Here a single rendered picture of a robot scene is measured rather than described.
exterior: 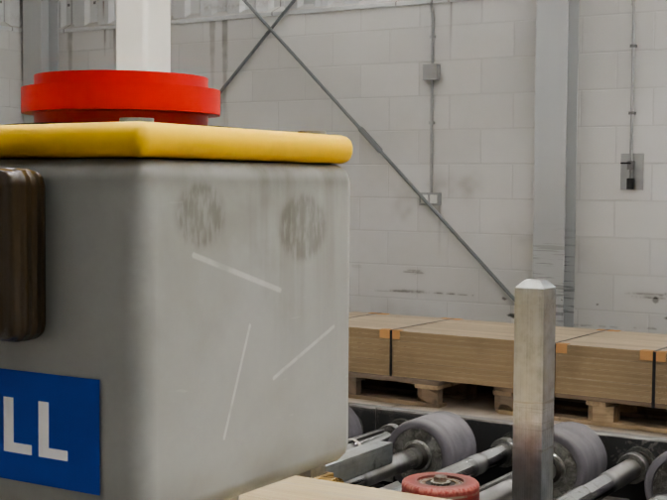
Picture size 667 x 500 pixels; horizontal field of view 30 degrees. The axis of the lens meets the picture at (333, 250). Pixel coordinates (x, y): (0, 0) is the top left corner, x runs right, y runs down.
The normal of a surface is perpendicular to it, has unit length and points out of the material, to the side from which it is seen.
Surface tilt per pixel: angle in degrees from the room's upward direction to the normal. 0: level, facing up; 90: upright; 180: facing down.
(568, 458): 90
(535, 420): 90
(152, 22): 90
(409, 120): 90
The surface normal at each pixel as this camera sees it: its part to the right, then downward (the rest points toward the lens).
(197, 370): 0.85, 0.04
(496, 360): -0.55, 0.04
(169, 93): 0.61, 0.04
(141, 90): 0.36, 0.05
